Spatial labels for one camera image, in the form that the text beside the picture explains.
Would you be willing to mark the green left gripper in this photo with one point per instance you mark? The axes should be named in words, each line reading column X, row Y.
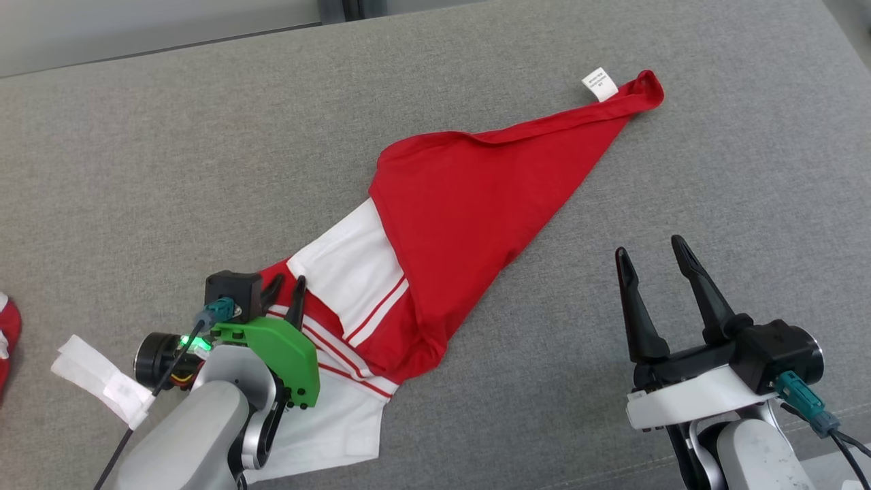
column 286, row 350

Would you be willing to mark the red white-sleeved numbered jersey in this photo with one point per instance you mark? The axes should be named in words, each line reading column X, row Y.
column 463, row 204

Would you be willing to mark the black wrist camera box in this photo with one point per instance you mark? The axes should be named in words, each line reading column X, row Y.
column 776, row 354
column 235, row 292

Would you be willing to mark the white tape label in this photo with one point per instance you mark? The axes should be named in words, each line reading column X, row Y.
column 95, row 371

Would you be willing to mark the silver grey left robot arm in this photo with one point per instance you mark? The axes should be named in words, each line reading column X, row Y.
column 197, row 435

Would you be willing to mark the small red garment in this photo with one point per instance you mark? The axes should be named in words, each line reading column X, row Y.
column 8, row 320

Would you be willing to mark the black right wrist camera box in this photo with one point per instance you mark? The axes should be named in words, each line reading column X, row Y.
column 776, row 354

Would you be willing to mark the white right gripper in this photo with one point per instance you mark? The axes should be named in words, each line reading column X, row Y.
column 687, row 398

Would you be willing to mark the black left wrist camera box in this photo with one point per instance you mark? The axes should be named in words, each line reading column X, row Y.
column 235, row 292

